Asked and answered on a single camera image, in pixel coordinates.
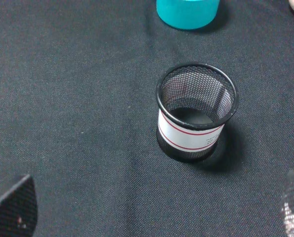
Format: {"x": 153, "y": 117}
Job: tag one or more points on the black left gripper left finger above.
{"x": 18, "y": 207}

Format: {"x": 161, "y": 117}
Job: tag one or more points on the teal plastic scoop cup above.
{"x": 187, "y": 14}

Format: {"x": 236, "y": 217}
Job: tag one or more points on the black table cloth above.
{"x": 78, "y": 112}

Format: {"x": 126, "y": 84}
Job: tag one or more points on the black mesh pen cup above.
{"x": 195, "y": 102}

